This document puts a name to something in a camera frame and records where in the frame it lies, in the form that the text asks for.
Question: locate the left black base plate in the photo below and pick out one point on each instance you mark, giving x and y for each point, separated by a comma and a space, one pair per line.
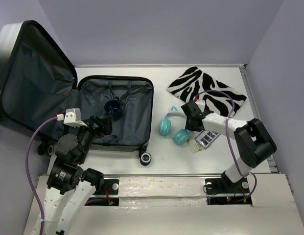
107, 195

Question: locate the dark blue mug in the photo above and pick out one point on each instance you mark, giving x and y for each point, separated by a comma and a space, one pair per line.
114, 109

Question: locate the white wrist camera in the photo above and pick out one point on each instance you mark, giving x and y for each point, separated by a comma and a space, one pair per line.
200, 103
73, 118

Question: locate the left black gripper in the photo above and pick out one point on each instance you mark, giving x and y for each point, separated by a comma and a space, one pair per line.
105, 127

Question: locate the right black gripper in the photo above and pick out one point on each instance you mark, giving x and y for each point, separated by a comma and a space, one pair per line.
189, 127

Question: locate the teal cat ear headphones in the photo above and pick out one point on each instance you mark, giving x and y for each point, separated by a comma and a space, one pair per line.
181, 136

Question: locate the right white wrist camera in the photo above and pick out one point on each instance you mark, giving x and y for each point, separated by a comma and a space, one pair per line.
200, 103

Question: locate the small black kids suitcase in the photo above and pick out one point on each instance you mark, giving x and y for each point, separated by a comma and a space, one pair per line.
38, 81

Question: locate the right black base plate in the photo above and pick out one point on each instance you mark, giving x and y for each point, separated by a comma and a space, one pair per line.
236, 194

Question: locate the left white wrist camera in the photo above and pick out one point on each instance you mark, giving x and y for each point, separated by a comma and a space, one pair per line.
73, 118

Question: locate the white card with orange dot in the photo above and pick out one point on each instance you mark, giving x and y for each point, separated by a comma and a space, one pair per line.
195, 146

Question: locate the zebra print fluffy pouch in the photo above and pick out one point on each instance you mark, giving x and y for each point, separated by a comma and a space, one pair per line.
218, 97

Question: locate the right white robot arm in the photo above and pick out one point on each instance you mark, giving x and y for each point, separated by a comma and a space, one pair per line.
253, 141

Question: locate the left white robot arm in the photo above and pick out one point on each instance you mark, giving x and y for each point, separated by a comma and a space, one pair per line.
69, 186

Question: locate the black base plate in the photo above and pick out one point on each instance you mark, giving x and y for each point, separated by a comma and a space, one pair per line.
236, 194
107, 195

